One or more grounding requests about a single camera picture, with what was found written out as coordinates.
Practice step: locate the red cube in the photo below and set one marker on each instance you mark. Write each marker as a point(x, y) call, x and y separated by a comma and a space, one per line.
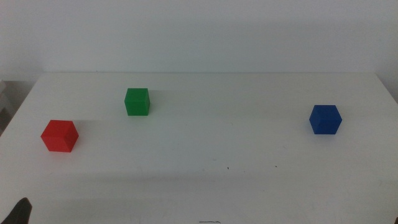
point(57, 138)

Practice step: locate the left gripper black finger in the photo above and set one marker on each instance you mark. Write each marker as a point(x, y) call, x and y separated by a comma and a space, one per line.
point(22, 213)

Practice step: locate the green cube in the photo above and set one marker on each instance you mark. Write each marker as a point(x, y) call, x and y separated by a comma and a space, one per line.
point(136, 104)

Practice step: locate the blue cube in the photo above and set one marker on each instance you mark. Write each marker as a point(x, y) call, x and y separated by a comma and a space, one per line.
point(325, 121)

